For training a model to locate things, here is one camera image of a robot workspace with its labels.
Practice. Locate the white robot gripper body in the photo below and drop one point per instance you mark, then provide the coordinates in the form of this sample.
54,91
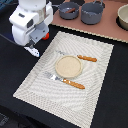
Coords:
27,26

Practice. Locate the brown sausage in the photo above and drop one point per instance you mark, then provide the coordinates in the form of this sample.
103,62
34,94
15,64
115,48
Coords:
70,10

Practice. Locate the red tomato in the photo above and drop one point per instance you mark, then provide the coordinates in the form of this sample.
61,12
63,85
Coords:
46,37

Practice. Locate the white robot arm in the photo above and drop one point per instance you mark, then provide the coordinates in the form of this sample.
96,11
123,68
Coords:
34,6

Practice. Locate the grey frying pan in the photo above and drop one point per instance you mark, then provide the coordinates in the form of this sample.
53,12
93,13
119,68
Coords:
66,6

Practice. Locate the beige round plate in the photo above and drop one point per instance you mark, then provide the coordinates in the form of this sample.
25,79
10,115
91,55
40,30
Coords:
68,66

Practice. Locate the grey cooking pot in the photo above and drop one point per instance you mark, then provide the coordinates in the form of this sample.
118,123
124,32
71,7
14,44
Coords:
91,13

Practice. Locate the brown wooden board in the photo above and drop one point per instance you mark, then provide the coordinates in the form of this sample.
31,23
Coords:
106,28

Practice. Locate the white woven placemat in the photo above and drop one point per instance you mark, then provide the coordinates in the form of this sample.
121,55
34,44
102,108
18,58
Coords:
74,105

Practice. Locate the beige bowl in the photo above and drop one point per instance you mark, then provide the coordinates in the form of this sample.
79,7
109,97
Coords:
123,16

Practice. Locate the fork with wooden handle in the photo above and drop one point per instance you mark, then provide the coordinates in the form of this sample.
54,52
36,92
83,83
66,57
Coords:
69,82

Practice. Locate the knife with wooden handle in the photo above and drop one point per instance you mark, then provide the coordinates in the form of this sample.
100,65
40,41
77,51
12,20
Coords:
78,56

